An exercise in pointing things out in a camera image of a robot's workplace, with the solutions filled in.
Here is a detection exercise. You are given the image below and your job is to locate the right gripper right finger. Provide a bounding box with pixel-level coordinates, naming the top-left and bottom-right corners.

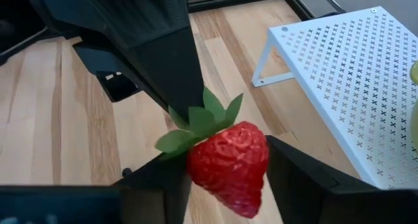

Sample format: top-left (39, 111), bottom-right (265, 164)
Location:
top-left (265, 135), bottom-right (374, 224)

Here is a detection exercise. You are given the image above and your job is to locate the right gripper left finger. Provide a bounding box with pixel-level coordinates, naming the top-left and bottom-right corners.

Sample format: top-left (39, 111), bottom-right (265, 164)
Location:
top-left (112, 151), bottom-right (194, 224)

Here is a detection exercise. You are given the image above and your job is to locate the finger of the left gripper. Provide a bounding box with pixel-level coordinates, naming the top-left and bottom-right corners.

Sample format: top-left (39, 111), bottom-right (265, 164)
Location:
top-left (72, 42), bottom-right (170, 113)
top-left (129, 25), bottom-right (206, 121)

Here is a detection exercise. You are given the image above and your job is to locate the red strawberry with leaves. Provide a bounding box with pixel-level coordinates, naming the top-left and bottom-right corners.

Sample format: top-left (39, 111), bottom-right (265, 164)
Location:
top-left (155, 86), bottom-right (270, 220)

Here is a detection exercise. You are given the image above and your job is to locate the green plastic colander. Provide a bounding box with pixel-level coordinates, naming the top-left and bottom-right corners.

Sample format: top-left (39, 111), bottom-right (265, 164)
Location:
top-left (409, 59), bottom-right (418, 153)

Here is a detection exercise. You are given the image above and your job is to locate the white perforated metal shelf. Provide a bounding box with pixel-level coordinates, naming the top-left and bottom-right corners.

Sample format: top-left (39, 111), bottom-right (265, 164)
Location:
top-left (251, 5), bottom-right (418, 191)

